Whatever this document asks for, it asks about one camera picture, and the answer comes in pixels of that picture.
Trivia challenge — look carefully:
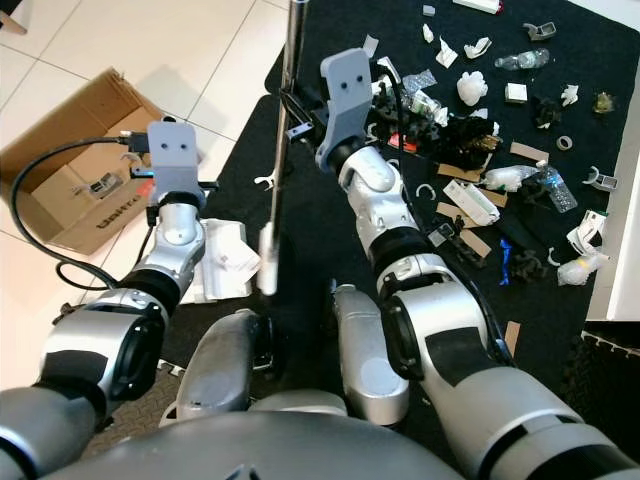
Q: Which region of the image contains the silver broom pole white grip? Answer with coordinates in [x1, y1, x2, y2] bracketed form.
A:
[256, 0, 311, 297]

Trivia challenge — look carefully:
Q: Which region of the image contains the white long-handled dustpan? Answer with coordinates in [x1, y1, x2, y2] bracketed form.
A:
[198, 218, 261, 303]

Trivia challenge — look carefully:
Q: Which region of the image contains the black floor rug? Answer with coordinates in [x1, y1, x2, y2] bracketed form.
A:
[160, 0, 636, 441]

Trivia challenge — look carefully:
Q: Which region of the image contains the black foam floor tile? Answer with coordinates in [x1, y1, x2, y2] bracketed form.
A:
[80, 370, 191, 461]
[570, 330, 640, 431]

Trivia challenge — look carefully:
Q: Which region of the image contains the grey metal part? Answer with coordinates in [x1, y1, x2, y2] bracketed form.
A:
[88, 172, 123, 197]

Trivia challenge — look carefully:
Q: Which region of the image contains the brown cardboard box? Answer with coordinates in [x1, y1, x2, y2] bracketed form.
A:
[0, 68, 163, 257]

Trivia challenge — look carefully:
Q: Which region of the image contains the black brown trash pile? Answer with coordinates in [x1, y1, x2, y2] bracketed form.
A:
[380, 95, 501, 171]

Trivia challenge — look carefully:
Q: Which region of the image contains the large crumpled white paper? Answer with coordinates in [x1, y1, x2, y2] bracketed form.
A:
[457, 72, 489, 107]

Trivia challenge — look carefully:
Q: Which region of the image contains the small black plastic lump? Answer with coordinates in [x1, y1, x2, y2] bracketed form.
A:
[50, 302, 83, 323]

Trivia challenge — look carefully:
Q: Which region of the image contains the white box green print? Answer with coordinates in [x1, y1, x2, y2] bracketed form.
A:
[443, 180, 501, 226]

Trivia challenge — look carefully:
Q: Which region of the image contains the white box red print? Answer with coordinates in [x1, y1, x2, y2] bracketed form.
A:
[452, 0, 503, 14]

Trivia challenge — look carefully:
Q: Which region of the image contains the clear bottle white label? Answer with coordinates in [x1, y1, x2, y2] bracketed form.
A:
[480, 165, 536, 193]

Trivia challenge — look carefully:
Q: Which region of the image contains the clear plastic bottle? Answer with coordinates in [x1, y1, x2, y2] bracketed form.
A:
[495, 48, 551, 71]

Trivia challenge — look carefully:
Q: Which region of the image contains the silver robot left leg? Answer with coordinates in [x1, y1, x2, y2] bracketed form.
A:
[175, 308, 276, 426]

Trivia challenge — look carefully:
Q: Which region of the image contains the silver robot leg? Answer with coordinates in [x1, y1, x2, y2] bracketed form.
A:
[328, 283, 411, 429]
[175, 308, 276, 426]

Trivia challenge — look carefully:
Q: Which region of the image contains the brown cardboard strip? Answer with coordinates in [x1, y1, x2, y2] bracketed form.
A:
[508, 142, 551, 164]

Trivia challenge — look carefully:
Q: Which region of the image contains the black crumpled lump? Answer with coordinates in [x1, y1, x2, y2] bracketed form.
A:
[532, 96, 566, 129]
[510, 250, 549, 283]

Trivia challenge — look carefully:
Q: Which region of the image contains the silver robot right leg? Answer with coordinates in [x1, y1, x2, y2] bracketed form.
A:
[328, 283, 411, 429]

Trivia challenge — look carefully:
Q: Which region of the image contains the blue plastic strip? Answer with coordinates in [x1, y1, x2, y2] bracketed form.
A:
[498, 240, 513, 286]

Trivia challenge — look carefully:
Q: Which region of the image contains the crushed bottle blue label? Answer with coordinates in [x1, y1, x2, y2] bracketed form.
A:
[532, 165, 579, 213]

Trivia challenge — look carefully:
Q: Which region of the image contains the white grey plastic clip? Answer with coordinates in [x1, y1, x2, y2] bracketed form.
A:
[582, 167, 619, 191]

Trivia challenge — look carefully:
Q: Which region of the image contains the white printed paper pack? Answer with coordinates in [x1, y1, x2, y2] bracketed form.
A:
[567, 210, 609, 253]

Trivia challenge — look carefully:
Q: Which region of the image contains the grey robot torso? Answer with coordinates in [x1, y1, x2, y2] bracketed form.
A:
[50, 408, 476, 480]

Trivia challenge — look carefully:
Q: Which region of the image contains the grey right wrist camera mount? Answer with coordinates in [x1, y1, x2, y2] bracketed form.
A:
[315, 47, 374, 173]

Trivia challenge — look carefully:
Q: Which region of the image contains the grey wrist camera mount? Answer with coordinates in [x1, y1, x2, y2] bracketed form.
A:
[315, 47, 374, 173]
[147, 118, 196, 201]

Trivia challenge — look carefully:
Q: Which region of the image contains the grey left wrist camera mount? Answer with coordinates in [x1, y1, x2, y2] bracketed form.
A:
[147, 118, 196, 201]

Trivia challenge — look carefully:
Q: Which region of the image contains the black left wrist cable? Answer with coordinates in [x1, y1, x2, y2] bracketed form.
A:
[10, 134, 153, 292]

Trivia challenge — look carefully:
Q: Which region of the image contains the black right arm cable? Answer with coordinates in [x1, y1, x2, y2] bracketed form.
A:
[450, 250, 516, 371]

